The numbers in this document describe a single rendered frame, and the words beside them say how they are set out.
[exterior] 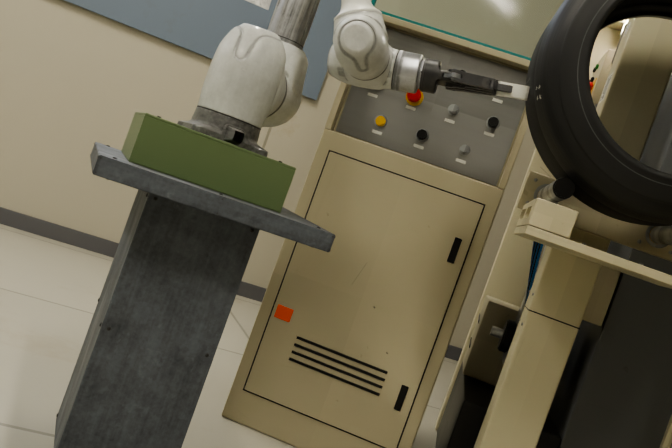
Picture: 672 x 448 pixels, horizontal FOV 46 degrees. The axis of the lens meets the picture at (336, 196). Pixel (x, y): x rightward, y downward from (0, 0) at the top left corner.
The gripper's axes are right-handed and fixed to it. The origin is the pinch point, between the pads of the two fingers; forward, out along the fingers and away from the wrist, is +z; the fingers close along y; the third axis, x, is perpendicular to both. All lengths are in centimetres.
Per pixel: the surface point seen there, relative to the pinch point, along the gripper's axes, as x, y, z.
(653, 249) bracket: 27, 25, 41
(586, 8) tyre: -15.8, -15.7, 10.5
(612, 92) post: -9.2, 27.7, 24.7
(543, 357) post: 59, 28, 21
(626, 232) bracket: 24.4, 25.2, 34.2
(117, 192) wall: 49, 222, -186
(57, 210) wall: 64, 210, -211
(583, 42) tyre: -8.8, -16.3, 11.2
